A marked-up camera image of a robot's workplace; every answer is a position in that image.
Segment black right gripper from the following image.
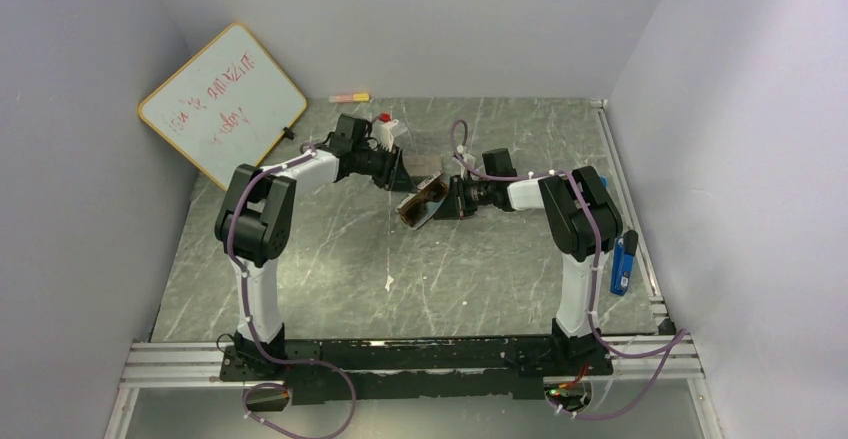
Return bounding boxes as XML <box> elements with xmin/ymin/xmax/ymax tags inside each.
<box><xmin>433</xmin><ymin>174</ymin><xmax>496</xmax><ymax>219</ymax></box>

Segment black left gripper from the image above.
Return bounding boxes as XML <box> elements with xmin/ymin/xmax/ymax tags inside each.
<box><xmin>353</xmin><ymin>142</ymin><xmax>418</xmax><ymax>194</ymax></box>

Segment brown sunglasses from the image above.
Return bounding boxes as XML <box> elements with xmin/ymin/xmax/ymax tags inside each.
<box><xmin>397</xmin><ymin>185</ymin><xmax>447</xmax><ymax>229</ymax></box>

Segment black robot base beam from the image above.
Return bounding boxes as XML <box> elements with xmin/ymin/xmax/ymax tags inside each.
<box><xmin>219</xmin><ymin>332</ymin><xmax>613</xmax><ymax>405</ymax></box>

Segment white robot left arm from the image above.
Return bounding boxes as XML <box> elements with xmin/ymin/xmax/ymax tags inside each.
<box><xmin>214</xmin><ymin>113</ymin><xmax>416</xmax><ymax>379</ymax></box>

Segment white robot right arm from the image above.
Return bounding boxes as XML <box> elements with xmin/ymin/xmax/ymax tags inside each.
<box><xmin>433</xmin><ymin>148</ymin><xmax>623</xmax><ymax>374</ymax></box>

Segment pink yellow marker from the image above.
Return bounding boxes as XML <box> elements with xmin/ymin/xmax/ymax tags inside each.
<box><xmin>328</xmin><ymin>93</ymin><xmax>371</xmax><ymax>104</ymax></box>

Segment yellow framed whiteboard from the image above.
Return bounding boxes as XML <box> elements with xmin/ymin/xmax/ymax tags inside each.
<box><xmin>137</xmin><ymin>23</ymin><xmax>307</xmax><ymax>190</ymax></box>

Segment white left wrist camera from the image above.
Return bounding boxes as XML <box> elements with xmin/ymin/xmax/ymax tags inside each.
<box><xmin>371</xmin><ymin>112</ymin><xmax>408</xmax><ymax>151</ymax></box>

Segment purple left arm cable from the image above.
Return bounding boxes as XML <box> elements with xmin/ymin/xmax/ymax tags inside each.
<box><xmin>225</xmin><ymin>141</ymin><xmax>359</xmax><ymax>439</ymax></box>

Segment aluminium frame rail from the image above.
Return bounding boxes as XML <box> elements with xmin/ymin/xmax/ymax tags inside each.
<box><xmin>104</xmin><ymin>296</ymin><xmax>725</xmax><ymax>438</ymax></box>

